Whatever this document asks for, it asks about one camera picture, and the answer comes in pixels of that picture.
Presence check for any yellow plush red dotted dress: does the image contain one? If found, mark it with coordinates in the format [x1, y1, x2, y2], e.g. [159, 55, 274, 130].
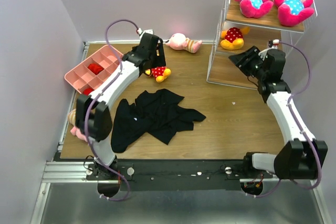
[144, 67, 171, 83]

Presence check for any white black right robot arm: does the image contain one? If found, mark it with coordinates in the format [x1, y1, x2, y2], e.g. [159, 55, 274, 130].
[229, 46, 328, 182]

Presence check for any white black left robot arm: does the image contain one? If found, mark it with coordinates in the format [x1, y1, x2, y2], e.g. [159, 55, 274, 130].
[76, 33, 166, 179]

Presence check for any red cloth ball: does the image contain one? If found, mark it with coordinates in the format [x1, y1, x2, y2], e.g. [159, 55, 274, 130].
[88, 63, 104, 75]
[82, 88, 94, 95]

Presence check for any pink divided organizer box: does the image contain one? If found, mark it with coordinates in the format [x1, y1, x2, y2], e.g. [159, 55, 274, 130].
[64, 45, 123, 95]

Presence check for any black t-shirt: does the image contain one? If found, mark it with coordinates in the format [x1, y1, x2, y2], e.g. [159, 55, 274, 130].
[111, 89, 206, 153]

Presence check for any pink plush striped hat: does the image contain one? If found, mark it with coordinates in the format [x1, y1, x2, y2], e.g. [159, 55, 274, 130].
[67, 109, 88, 142]

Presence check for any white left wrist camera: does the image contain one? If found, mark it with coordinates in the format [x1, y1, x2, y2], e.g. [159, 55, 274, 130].
[136, 28, 154, 38]

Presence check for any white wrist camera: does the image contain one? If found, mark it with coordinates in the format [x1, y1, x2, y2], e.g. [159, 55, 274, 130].
[136, 28, 154, 38]
[258, 39, 280, 59]

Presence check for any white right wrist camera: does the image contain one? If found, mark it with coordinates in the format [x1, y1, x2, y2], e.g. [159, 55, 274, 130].
[258, 39, 280, 59]

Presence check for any white wire wooden shelf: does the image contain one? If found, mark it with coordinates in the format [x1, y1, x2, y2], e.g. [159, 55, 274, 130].
[207, 0, 317, 89]

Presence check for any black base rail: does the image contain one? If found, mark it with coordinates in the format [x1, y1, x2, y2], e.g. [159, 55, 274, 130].
[86, 158, 279, 192]

